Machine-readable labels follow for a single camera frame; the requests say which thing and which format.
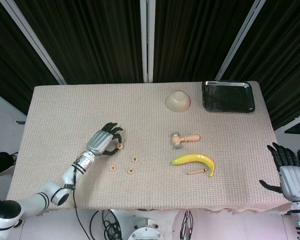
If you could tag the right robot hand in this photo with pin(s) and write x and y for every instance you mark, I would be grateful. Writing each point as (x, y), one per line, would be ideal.
(293, 182)

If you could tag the white frame post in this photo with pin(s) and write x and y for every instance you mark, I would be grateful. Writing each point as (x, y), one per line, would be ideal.
(237, 42)
(147, 40)
(32, 40)

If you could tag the wooden stick red band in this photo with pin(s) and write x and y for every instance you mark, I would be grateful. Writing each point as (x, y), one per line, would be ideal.
(196, 172)

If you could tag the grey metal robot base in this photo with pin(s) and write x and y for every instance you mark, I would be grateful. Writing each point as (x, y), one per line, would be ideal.
(146, 230)

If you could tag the wooden toy hammer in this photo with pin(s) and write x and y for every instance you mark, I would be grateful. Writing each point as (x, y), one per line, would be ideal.
(180, 140)

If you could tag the yellow banana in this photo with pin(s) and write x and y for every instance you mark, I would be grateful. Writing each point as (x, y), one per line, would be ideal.
(195, 158)

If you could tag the black trouser leg with shoe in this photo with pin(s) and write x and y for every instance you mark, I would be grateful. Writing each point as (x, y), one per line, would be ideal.
(0, 162)

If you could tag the black rectangular tray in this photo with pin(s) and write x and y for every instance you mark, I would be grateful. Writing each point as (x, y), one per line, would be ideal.
(227, 97)

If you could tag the beige woven tablecloth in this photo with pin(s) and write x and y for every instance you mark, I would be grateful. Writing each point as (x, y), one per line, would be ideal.
(150, 120)

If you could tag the beige upturned bowl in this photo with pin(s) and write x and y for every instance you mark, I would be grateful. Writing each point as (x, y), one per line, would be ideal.
(178, 101)

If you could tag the small black floor bracket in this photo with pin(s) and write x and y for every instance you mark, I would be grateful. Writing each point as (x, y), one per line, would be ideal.
(20, 122)

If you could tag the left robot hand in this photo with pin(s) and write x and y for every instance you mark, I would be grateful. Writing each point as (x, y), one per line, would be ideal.
(100, 142)

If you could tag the black curtain panel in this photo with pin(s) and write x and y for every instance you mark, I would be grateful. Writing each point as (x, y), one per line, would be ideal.
(90, 40)
(190, 40)
(10, 62)
(285, 62)

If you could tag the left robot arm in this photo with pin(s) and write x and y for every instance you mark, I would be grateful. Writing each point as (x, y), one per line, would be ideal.
(37, 197)

